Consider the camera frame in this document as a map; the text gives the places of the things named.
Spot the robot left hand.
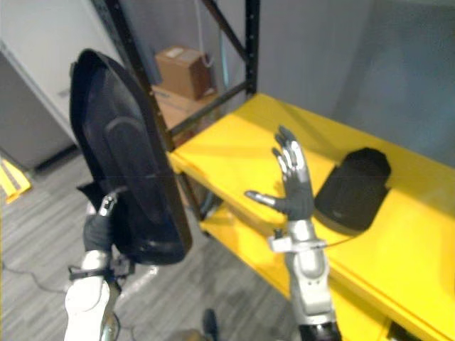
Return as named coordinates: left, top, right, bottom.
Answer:
left=82, top=192, right=118, bottom=255

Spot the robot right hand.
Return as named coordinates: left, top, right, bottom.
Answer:
left=244, top=124, right=316, bottom=222

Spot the large black plastic housing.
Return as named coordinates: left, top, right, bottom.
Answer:
left=68, top=48, right=193, bottom=266

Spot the yellow shelf board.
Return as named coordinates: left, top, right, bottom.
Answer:
left=169, top=92, right=455, bottom=341

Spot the small black plastic housing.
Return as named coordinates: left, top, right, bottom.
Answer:
left=314, top=146, right=392, bottom=237

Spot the yellow striped floor ramp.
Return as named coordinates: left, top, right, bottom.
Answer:
left=0, top=156, right=32, bottom=205

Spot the robot dark foot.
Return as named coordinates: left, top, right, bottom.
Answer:
left=201, top=308, right=218, bottom=338

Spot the grey white cabinet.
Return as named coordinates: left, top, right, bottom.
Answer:
left=0, top=0, right=122, bottom=171

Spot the small brown cardboard box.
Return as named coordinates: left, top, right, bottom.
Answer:
left=154, top=45, right=217, bottom=101

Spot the black floor cable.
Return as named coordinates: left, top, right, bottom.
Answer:
left=0, top=259, right=68, bottom=294

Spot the black metal shelf frame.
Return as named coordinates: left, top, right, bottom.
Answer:
left=92, top=0, right=261, bottom=217

